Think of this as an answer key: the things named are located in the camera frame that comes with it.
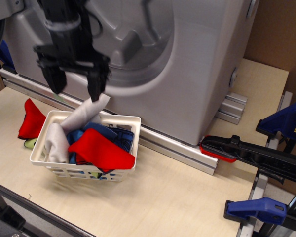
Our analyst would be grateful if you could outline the white plastic laundry basket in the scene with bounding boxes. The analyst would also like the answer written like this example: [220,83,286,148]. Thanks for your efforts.
[30,111,141,182]

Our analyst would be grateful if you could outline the short aluminium extrusion block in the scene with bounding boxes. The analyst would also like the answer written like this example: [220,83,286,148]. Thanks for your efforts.
[215,92,248,125]

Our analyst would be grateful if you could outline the long aluminium extrusion rail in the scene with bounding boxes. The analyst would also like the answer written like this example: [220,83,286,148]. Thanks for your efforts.
[0,69,218,175]

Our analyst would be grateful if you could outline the light green felt garment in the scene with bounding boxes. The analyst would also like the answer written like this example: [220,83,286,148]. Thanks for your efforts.
[89,172,102,179]

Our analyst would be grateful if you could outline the grey toy washing machine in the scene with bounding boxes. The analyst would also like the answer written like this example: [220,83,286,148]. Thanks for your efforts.
[4,0,260,146]

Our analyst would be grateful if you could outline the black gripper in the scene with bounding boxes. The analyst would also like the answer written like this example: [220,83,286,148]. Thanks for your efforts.
[34,21,111,102]

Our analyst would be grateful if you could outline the red felt cloth on table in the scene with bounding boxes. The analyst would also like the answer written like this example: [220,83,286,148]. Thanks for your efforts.
[18,99,46,140]

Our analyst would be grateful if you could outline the black red bar clamp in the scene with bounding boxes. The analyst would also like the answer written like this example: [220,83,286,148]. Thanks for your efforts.
[200,135,296,183]

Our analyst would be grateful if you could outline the red felt garment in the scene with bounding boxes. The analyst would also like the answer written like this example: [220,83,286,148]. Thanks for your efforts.
[68,128,135,173]

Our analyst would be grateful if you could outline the green felt piece beside basket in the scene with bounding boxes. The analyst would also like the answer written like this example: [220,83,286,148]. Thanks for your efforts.
[23,138,37,150]

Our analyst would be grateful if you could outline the brown cardboard board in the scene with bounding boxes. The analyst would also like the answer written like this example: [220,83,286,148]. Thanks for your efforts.
[245,0,296,101]

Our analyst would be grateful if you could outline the black metal table frame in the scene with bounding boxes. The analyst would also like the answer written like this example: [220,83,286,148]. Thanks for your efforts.
[0,185,93,237]

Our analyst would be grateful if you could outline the blue clamp at left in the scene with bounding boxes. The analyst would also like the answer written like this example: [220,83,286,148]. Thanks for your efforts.
[0,40,16,74]

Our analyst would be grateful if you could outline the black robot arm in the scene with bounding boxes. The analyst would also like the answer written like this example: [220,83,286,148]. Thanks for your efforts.
[34,0,110,102]

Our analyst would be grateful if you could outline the grey felt cloth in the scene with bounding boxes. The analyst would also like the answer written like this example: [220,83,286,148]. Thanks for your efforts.
[44,93,110,163]

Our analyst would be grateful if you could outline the blue Irwin clamp upper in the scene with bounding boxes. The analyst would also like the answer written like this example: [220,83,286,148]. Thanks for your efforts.
[256,103,296,141]

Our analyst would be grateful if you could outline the blue felt jeans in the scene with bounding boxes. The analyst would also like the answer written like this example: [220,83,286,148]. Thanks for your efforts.
[111,127,134,152]

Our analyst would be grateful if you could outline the blue clamp handle lower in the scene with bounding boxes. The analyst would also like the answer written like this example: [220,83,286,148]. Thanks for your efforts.
[223,197,296,231]

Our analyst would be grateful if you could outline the light blue felt cloth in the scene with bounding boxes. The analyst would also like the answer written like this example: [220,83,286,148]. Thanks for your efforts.
[66,121,118,164]

